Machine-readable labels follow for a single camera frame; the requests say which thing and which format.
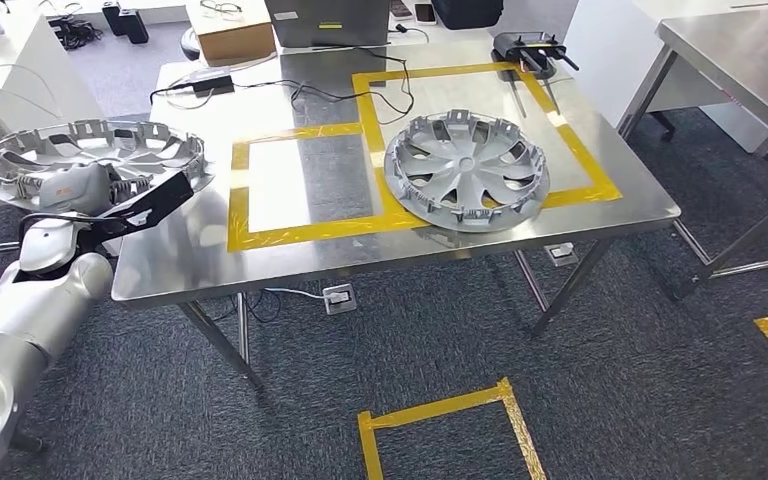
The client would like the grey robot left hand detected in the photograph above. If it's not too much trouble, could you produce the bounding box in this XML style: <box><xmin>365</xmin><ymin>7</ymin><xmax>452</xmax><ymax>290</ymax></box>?
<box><xmin>36</xmin><ymin>162</ymin><xmax>155</xmax><ymax>217</ymax></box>

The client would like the grey plastic wheel hubcap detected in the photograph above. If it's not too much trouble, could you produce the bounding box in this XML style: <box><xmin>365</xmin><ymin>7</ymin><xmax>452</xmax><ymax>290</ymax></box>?
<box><xmin>0</xmin><ymin>119</ymin><xmax>216</xmax><ymax>215</ymax></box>
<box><xmin>383</xmin><ymin>109</ymin><xmax>551</xmax><ymax>234</ymax></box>

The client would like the steel top workbench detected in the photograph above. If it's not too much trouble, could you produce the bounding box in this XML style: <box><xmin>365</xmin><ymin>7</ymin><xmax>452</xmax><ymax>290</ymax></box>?
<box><xmin>110</xmin><ymin>38</ymin><xmax>682</xmax><ymax>393</ymax></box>

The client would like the white desk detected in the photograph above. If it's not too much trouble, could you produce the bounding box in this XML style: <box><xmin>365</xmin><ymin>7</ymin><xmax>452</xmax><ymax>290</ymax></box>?
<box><xmin>0</xmin><ymin>3</ymin><xmax>105</xmax><ymax>213</ymax></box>

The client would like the black power adapter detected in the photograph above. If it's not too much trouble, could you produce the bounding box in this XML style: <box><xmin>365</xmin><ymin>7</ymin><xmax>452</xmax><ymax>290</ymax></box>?
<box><xmin>191</xmin><ymin>74</ymin><xmax>236</xmax><ymax>96</ymax></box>

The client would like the black floor box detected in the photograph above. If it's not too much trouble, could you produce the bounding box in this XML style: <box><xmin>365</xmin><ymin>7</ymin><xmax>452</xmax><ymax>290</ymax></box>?
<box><xmin>101</xmin><ymin>1</ymin><xmax>125</xmax><ymax>37</ymax></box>
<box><xmin>120</xmin><ymin>7</ymin><xmax>151</xmax><ymax>46</ymax></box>

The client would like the black round stool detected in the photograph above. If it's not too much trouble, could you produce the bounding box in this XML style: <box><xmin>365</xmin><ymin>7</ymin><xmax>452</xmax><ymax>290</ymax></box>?
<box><xmin>179</xmin><ymin>26</ymin><xmax>202</xmax><ymax>63</ymax></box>

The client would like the brown cardboard box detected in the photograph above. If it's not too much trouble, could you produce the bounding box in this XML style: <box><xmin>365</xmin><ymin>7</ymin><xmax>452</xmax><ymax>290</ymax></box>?
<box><xmin>185</xmin><ymin>0</ymin><xmax>278</xmax><ymax>68</ymax></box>

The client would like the floor socket box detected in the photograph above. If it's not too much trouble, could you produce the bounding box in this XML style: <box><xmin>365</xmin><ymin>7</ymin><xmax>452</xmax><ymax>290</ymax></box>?
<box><xmin>322</xmin><ymin>283</ymin><xmax>359</xmax><ymax>317</ymax></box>
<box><xmin>543</xmin><ymin>241</ymin><xmax>581</xmax><ymax>269</ymax></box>

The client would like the grey laptop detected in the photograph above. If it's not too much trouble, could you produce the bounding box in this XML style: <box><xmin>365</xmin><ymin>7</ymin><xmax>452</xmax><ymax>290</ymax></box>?
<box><xmin>264</xmin><ymin>0</ymin><xmax>392</xmax><ymax>50</ymax></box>

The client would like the black case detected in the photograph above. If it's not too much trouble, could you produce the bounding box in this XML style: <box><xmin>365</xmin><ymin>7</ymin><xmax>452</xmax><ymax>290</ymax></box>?
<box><xmin>431</xmin><ymin>0</ymin><xmax>505</xmax><ymax>31</ymax></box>

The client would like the black device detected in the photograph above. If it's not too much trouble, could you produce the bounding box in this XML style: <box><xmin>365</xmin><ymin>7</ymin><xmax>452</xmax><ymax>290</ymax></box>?
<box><xmin>491</xmin><ymin>31</ymin><xmax>581</xmax><ymax>82</ymax></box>

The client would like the large yellow tape outline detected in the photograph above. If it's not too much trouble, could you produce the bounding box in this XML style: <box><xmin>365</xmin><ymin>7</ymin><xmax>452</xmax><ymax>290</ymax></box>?
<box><xmin>351</xmin><ymin>61</ymin><xmax>624</xmax><ymax>215</ymax></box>

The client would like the black chair base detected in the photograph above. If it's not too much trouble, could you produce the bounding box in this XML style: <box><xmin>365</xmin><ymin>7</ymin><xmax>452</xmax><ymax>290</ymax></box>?
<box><xmin>647</xmin><ymin>110</ymin><xmax>678</xmax><ymax>143</ymax></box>

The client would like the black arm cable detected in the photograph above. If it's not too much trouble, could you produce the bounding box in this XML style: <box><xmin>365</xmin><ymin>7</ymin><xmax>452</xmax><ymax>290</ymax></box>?
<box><xmin>18</xmin><ymin>210</ymin><xmax>127</xmax><ymax>250</ymax></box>

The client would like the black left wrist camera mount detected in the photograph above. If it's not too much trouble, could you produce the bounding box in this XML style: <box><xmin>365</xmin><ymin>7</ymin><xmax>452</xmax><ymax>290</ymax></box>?
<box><xmin>75</xmin><ymin>170</ymin><xmax>196</xmax><ymax>244</ymax></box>

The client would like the black cable tangle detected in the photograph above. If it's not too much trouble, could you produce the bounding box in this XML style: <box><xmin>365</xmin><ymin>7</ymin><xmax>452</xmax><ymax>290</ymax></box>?
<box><xmin>44</xmin><ymin>11</ymin><xmax>105</xmax><ymax>52</ymax></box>

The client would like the white socket cable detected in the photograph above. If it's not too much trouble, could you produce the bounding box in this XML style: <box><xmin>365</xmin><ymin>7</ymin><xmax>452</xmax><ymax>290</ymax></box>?
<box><xmin>263</xmin><ymin>286</ymin><xmax>327</xmax><ymax>301</ymax></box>

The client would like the black power cable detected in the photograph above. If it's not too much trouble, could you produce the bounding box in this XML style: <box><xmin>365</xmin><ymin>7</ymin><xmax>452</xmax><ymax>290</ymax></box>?
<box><xmin>148</xmin><ymin>44</ymin><xmax>418</xmax><ymax>127</ymax></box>

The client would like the steel frame table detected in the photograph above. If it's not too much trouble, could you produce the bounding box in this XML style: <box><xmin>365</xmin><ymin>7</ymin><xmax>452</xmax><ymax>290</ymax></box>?
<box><xmin>615</xmin><ymin>5</ymin><xmax>768</xmax><ymax>303</ymax></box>

